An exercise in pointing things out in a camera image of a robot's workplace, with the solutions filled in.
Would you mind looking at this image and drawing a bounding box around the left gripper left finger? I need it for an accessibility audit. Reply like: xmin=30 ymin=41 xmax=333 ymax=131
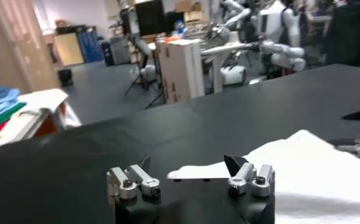
xmin=106 ymin=155 xmax=162 ymax=201

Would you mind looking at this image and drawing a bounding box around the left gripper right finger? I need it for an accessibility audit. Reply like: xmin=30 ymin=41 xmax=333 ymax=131
xmin=224 ymin=154 xmax=276 ymax=198

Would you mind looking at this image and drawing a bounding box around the white t-shirt with red print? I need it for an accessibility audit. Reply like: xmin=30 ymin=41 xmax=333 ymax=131
xmin=166 ymin=129 xmax=360 ymax=224

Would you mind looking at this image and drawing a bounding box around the stack of folded clothes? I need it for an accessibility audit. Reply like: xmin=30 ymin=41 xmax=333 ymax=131
xmin=0 ymin=102 xmax=27 ymax=127

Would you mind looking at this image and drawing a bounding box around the white standing desk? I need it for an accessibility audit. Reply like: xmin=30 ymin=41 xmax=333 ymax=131
xmin=199 ymin=41 xmax=254 ymax=94

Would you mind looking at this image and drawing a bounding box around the black tripod stand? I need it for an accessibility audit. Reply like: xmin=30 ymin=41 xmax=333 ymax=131
xmin=124 ymin=33 xmax=166 ymax=109

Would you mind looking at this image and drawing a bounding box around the white draped cloth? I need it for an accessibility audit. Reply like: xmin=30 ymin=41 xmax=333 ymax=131
xmin=16 ymin=88 xmax=83 ymax=129

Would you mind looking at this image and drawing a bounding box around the white side table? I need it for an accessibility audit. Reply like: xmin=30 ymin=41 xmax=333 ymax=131
xmin=0 ymin=88 xmax=83 ymax=150

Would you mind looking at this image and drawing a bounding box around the tall white cardboard box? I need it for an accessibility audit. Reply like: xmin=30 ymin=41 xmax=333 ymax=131
xmin=155 ymin=38 xmax=206 ymax=105

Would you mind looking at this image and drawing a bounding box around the black waste bin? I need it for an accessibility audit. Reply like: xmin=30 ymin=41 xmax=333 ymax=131
xmin=57 ymin=68 xmax=75 ymax=88

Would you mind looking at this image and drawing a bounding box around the white humanoid robot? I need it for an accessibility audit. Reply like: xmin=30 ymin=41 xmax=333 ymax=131
xmin=218 ymin=0 xmax=307 ymax=86

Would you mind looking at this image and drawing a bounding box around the blue cabinet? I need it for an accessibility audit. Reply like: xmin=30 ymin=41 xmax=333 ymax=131
xmin=77 ymin=28 xmax=104 ymax=63

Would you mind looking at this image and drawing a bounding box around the light blue garment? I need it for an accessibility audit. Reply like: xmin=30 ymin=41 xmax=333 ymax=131
xmin=0 ymin=88 xmax=22 ymax=118

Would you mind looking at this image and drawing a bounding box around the beige wooden cabinet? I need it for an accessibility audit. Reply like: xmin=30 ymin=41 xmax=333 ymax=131
xmin=52 ymin=31 xmax=86 ymax=68

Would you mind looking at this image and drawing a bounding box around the clear water bottle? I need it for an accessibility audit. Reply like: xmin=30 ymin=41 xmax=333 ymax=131
xmin=174 ymin=19 xmax=185 ymax=35

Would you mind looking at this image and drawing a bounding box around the black panel on tripod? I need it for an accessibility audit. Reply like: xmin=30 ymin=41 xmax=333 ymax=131
xmin=134 ymin=0 xmax=166 ymax=37

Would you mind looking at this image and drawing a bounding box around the brown cardboard box stack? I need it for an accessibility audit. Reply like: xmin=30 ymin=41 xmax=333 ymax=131
xmin=174 ymin=0 xmax=203 ymax=23

